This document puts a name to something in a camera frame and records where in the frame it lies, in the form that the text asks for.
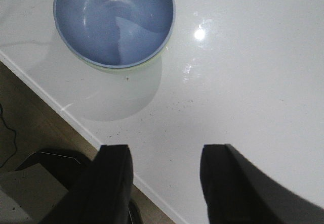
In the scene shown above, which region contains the black floor cable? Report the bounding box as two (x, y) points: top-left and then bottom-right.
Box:
(0, 104), (18, 168)

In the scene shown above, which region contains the blue plastic bowl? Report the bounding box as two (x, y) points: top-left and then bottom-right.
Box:
(53, 0), (175, 68)

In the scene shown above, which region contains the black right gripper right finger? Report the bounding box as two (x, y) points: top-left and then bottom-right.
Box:
(200, 144), (323, 223)

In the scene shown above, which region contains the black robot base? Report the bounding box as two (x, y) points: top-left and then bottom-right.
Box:
(15, 148), (141, 224)

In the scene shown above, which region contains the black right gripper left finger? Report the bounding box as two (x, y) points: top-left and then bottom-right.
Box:
(41, 145), (133, 223)

